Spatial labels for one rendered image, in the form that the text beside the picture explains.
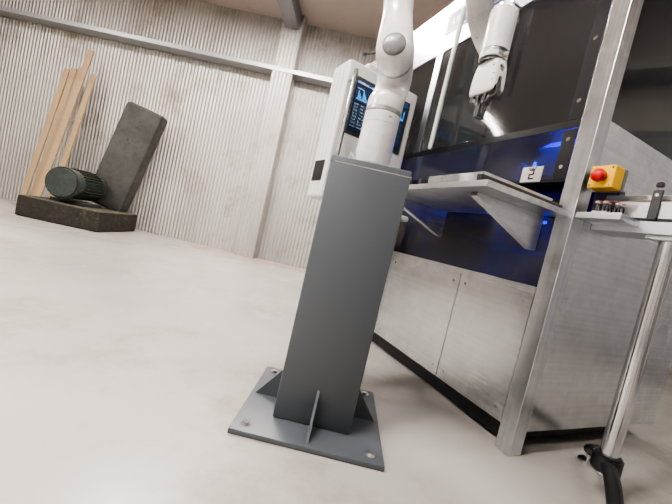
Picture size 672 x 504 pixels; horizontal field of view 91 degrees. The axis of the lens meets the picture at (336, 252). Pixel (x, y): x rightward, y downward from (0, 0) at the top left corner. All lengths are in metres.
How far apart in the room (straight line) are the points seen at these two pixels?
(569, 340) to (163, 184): 5.33
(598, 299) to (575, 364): 0.26
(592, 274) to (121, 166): 5.26
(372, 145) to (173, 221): 4.75
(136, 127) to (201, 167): 0.94
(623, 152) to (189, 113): 5.25
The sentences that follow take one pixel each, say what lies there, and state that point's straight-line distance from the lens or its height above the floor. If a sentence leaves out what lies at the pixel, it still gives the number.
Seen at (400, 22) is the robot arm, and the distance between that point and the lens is 1.27.
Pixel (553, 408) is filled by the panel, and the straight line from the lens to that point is 1.59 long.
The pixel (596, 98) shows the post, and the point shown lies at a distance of 1.52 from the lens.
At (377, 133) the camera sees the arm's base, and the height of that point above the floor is 0.97.
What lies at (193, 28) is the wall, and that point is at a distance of 6.28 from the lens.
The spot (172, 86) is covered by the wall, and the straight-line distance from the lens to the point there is 6.05.
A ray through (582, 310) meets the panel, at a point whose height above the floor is 0.56.
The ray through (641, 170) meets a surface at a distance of 1.72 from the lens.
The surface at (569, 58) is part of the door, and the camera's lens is 1.69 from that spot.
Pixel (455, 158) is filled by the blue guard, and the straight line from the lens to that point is 1.86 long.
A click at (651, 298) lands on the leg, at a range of 1.41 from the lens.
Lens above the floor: 0.63
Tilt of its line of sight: 3 degrees down
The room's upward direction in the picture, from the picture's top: 13 degrees clockwise
